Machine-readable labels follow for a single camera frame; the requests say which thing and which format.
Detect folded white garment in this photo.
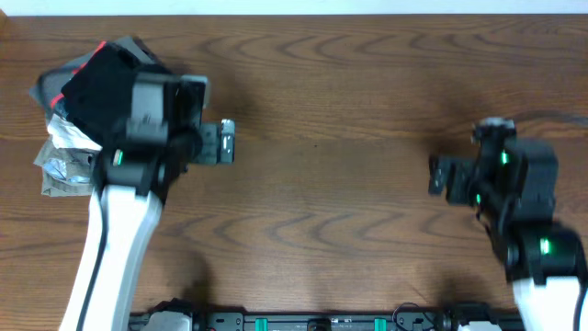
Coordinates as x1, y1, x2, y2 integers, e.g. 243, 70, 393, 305
47, 114, 102, 151

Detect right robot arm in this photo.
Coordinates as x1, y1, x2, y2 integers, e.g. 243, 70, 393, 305
429, 137, 587, 330

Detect folded khaki patterned garment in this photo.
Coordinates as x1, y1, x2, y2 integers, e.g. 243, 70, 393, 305
33, 139, 97, 198

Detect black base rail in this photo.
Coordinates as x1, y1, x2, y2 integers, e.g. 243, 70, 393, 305
127, 299, 525, 331

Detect folded grey garment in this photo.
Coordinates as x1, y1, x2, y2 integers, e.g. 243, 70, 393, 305
29, 36, 161, 122

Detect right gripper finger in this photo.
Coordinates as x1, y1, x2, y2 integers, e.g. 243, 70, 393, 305
428, 170, 446, 196
429, 154, 447, 173

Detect black shorts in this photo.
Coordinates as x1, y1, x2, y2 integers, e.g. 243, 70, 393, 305
61, 43, 174, 146

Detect folded black garment red trim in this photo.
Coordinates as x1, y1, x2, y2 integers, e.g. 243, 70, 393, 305
50, 40, 107, 110

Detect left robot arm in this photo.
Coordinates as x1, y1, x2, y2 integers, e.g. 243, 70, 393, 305
60, 72, 235, 330

